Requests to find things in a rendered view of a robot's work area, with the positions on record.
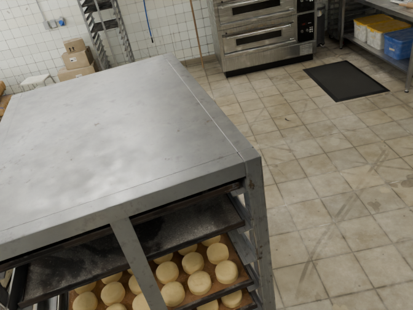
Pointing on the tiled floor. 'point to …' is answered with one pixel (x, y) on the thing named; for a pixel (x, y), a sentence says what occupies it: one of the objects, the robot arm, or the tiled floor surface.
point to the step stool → (37, 81)
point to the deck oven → (262, 33)
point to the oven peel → (196, 33)
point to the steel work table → (406, 66)
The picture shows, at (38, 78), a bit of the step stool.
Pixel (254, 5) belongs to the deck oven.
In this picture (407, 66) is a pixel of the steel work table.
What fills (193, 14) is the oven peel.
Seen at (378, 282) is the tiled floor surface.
